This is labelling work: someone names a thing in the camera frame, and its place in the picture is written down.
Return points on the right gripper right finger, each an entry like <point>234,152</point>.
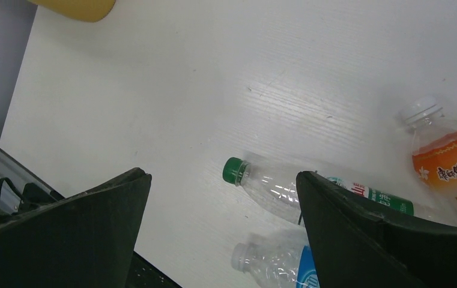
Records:
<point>356,242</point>

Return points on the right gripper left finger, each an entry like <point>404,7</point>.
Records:
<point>86,240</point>

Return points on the blue label clear bottle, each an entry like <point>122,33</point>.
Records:
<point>280,259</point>

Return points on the green cap water bottle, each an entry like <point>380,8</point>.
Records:
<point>271,183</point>

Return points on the orange drink bottle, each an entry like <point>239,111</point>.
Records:
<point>433,147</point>

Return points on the yellow mesh waste bin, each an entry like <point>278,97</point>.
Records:
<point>82,10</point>

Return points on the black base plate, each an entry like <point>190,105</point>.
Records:
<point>142,274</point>

